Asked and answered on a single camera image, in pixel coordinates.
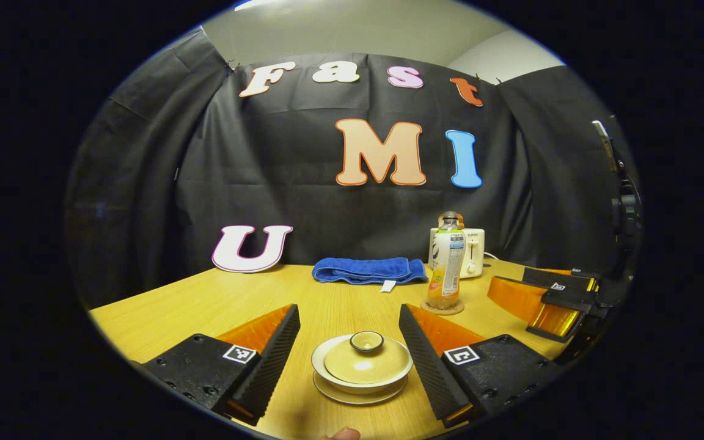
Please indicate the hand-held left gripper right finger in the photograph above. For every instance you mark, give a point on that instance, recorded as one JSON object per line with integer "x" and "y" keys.
{"x": 428, "y": 366}

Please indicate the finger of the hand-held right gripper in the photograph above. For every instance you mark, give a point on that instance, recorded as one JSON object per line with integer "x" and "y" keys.
{"x": 566, "y": 300}
{"x": 563, "y": 280}

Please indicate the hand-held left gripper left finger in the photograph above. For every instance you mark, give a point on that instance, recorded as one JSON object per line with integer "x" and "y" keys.
{"x": 274, "y": 360}

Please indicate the cream teacup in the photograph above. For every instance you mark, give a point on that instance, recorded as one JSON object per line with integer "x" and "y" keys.
{"x": 321, "y": 371}

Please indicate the round brown coaster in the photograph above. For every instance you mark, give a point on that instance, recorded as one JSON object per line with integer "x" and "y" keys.
{"x": 443, "y": 310}

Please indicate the clear water bottle orange label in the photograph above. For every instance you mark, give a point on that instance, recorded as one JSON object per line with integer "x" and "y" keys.
{"x": 447, "y": 269}

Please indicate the cream saucer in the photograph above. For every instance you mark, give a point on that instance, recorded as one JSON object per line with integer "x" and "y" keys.
{"x": 358, "y": 398}

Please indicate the cream toaster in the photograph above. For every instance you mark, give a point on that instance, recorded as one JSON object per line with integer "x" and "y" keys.
{"x": 475, "y": 253}

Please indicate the blue folded towel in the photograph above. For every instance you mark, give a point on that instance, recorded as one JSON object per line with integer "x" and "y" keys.
{"x": 367, "y": 269}

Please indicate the toast slice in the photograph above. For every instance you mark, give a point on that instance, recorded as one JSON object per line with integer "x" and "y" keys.
{"x": 461, "y": 220}

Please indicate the black backdrop cloth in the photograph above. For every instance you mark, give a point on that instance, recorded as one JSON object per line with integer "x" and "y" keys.
{"x": 297, "y": 195}

